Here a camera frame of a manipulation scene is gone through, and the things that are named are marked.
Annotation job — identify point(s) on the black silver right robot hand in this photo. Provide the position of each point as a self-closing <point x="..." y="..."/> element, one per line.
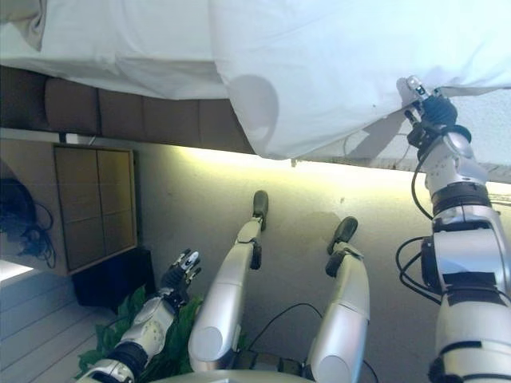
<point x="437" y="111"/>

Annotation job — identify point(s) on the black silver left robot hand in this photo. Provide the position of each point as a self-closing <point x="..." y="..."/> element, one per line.
<point x="179" y="277"/>

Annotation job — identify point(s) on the white duvet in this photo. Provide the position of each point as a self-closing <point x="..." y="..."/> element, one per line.
<point x="339" y="60"/>

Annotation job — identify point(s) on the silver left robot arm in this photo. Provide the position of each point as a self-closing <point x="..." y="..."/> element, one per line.
<point x="145" y="323"/>

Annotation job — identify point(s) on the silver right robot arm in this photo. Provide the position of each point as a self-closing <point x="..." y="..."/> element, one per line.
<point x="463" y="255"/>

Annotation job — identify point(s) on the silver left robot leg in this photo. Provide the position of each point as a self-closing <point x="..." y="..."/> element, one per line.
<point x="223" y="299"/>

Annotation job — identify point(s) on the silver robot leg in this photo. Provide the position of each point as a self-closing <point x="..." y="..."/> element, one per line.
<point x="223" y="299"/>
<point x="345" y="303"/>

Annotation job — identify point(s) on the black box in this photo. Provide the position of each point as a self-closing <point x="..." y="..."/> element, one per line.
<point x="116" y="279"/>

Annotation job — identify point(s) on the green leafy plant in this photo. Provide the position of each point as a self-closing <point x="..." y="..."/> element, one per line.
<point x="175" y="343"/>

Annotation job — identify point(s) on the silver robot torso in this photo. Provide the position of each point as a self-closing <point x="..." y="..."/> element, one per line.
<point x="223" y="377"/>

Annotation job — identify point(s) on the wooden nightstand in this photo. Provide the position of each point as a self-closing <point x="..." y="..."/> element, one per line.
<point x="96" y="207"/>

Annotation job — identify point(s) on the dark left robot foot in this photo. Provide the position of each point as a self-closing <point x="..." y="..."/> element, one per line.
<point x="260" y="203"/>

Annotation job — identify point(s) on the dark robot foot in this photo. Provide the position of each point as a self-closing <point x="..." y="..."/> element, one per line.
<point x="345" y="229"/>
<point x="260" y="203"/>

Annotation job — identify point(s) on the dark right robot foot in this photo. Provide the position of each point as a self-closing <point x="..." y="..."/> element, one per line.
<point x="345" y="229"/>

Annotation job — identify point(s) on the silver right robot leg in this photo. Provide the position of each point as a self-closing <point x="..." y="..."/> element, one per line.
<point x="345" y="303"/>

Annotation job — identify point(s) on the white mattress with sheet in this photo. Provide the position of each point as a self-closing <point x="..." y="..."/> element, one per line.
<point x="120" y="40"/>

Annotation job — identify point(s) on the beige pillow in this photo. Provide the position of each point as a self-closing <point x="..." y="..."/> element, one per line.
<point x="24" y="20"/>

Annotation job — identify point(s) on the brown upholstered bed frame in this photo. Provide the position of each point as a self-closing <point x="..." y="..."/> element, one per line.
<point x="120" y="113"/>

